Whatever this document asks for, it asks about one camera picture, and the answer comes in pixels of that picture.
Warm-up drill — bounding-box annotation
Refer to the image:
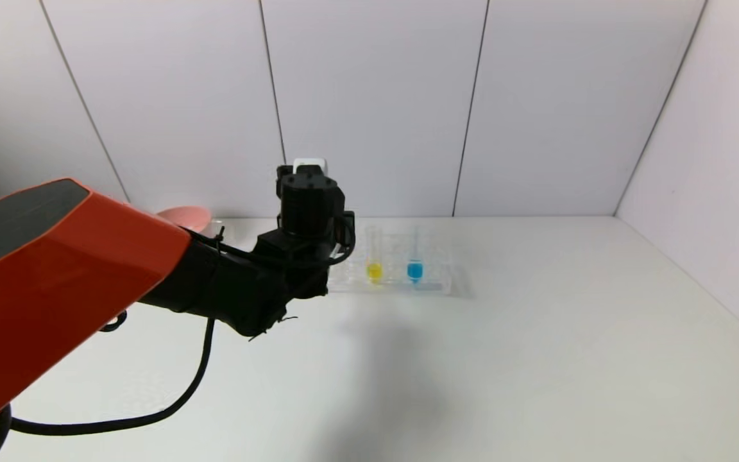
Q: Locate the test tube with blue pigment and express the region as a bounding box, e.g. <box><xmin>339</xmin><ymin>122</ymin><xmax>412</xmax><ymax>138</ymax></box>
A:
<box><xmin>407</xmin><ymin>225</ymin><xmax>425</xmax><ymax>287</ymax></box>

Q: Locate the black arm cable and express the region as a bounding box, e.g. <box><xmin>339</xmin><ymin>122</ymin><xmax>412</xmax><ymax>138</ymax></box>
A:
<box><xmin>0</xmin><ymin>212</ymin><xmax>357</xmax><ymax>438</ymax></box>

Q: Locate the test tube with yellow pigment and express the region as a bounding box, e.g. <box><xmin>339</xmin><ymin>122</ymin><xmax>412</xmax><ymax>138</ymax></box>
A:
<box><xmin>366</xmin><ymin>225</ymin><xmax>384</xmax><ymax>287</ymax></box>

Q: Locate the clear plastic test tube rack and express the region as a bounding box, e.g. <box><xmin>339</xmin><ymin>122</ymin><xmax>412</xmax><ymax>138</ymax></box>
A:
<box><xmin>328</xmin><ymin>225</ymin><xmax>455</xmax><ymax>296</ymax></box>

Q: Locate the pink plastic bowl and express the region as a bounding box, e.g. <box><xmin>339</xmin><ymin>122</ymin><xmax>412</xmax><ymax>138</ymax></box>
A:
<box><xmin>155</xmin><ymin>205</ymin><xmax>212</xmax><ymax>234</ymax></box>

